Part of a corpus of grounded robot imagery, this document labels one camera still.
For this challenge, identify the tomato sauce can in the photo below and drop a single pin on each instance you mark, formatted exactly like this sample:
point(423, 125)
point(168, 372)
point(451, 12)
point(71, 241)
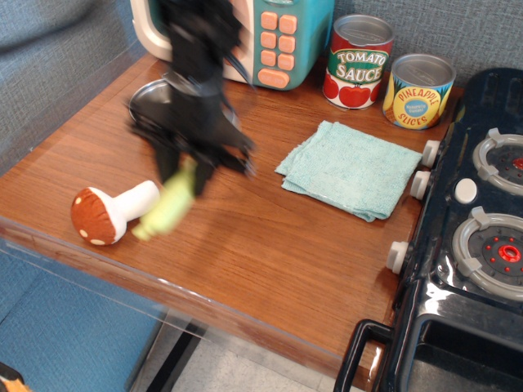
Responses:
point(359, 52)

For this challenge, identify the white round stove button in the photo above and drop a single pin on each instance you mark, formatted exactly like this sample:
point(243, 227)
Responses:
point(465, 191)

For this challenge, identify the white stove knob top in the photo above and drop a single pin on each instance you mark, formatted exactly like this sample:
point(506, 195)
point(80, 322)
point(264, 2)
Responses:
point(429, 153)

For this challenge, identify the white stove knob middle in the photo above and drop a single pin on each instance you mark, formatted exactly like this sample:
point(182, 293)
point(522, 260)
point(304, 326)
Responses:
point(420, 184)

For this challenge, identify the pineapple slices can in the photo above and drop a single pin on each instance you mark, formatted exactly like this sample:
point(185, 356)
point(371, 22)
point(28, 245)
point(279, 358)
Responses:
point(418, 89)

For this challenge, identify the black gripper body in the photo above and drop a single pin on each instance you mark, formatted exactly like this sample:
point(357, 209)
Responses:
point(195, 126)

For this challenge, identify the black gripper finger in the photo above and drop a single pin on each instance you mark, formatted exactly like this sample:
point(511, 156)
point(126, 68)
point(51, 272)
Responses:
point(167, 159)
point(202, 173)

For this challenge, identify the teal toy microwave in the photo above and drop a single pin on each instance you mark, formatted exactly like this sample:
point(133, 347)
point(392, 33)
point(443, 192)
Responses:
point(280, 40)

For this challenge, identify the plush brown mushroom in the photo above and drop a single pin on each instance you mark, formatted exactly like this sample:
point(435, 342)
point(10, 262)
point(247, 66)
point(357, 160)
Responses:
point(102, 220)

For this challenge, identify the white stove knob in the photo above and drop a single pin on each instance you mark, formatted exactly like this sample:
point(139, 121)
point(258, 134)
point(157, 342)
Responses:
point(420, 184)
point(396, 256)
point(429, 153)

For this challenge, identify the orange object at corner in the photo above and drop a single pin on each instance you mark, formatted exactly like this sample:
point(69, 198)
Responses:
point(11, 380)

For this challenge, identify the light blue folded cloth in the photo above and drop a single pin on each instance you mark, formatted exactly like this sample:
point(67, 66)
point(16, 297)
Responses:
point(350, 170)

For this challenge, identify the white stove knob bottom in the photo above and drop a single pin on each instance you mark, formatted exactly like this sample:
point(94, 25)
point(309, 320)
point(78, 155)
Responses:
point(396, 256)

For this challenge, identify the black toy stove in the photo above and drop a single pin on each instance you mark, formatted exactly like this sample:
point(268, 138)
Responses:
point(458, 305)

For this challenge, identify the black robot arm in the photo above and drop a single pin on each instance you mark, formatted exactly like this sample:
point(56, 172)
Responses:
point(203, 35)

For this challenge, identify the spoon with green handle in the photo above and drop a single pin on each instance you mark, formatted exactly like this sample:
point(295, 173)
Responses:
point(175, 201)

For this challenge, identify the small steel pot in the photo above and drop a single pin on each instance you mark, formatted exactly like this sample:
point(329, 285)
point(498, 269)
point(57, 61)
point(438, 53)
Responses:
point(161, 92)

